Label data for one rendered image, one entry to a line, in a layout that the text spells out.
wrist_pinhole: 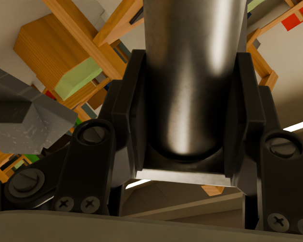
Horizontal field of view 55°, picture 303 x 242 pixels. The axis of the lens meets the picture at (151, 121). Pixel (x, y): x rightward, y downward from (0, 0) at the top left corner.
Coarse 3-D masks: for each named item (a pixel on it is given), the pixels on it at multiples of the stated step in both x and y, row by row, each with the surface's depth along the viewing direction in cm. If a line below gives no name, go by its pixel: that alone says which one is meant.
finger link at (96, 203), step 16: (80, 128) 8; (96, 128) 8; (112, 128) 8; (80, 144) 8; (96, 144) 8; (112, 144) 8; (64, 160) 8; (80, 160) 8; (96, 160) 8; (112, 160) 8; (64, 176) 7; (80, 176) 7; (96, 176) 7; (64, 192) 7; (80, 192) 7; (96, 192) 7; (112, 192) 9; (64, 208) 7; (80, 208) 7; (96, 208) 7; (112, 208) 9
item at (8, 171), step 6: (18, 156) 987; (24, 156) 953; (6, 162) 926; (18, 162) 943; (24, 162) 991; (30, 162) 961; (6, 168) 910; (12, 168) 959; (6, 174) 914; (12, 174) 924
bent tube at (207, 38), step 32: (160, 0) 8; (192, 0) 7; (224, 0) 7; (160, 32) 8; (192, 32) 8; (224, 32) 8; (160, 64) 9; (192, 64) 8; (224, 64) 9; (160, 96) 10; (192, 96) 9; (224, 96) 10; (160, 128) 11; (192, 128) 10; (160, 160) 12; (192, 160) 12
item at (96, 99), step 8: (120, 40) 657; (120, 48) 686; (40, 80) 498; (96, 80) 614; (104, 80) 566; (48, 88) 500; (104, 88) 573; (48, 96) 536; (56, 96) 501; (88, 96) 533; (96, 96) 558; (104, 96) 567; (80, 104) 523; (96, 104) 568; (80, 120) 511; (72, 128) 544
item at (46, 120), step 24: (0, 72) 19; (0, 96) 20; (24, 96) 20; (0, 120) 19; (24, 120) 19; (48, 120) 21; (72, 120) 22; (0, 144) 21; (24, 144) 20; (48, 144) 24
